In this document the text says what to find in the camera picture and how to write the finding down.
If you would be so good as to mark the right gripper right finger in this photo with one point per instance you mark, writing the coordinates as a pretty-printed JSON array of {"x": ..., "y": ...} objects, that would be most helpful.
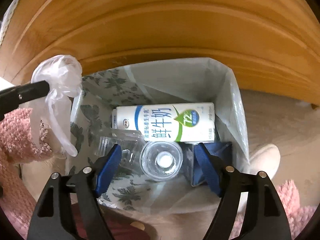
[{"x": 264, "y": 218}]

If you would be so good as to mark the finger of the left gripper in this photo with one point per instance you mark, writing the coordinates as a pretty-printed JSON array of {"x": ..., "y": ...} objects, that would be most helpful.
[{"x": 11, "y": 98}]

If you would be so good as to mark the clear disposable plastic glove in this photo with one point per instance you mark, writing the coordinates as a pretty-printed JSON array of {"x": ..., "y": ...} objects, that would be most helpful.
[{"x": 64, "y": 75}]

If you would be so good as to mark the dark blue cardboard box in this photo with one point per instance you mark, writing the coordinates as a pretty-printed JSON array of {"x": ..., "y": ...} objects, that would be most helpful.
[{"x": 202, "y": 163}]

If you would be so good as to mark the white milk carton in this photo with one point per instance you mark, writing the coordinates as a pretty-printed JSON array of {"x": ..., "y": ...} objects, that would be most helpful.
[{"x": 178, "y": 122}]

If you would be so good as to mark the clear plastic water bottle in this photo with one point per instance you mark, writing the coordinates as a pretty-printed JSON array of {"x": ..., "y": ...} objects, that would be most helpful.
[{"x": 161, "y": 160}]

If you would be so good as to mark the lined trash bin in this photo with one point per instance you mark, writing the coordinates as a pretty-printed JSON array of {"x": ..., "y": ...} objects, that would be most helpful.
[{"x": 193, "y": 80}]

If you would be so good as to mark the pink fluffy rug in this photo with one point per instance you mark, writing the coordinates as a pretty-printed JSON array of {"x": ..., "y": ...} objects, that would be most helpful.
[{"x": 18, "y": 204}]

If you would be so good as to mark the white slipper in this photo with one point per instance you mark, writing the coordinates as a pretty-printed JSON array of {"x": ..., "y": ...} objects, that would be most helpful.
[{"x": 267, "y": 159}]

